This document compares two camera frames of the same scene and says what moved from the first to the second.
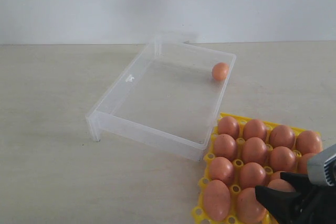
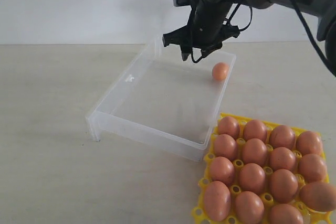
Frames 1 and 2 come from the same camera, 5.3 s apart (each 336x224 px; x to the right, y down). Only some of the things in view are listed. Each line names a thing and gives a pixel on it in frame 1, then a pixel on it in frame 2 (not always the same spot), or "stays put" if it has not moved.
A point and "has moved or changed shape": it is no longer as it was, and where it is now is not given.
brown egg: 254,150 stays put
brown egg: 281,185 has moved or changed shape
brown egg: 225,146 stays put
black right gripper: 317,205 -> 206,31
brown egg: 229,125 stays put
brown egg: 249,210 stays put
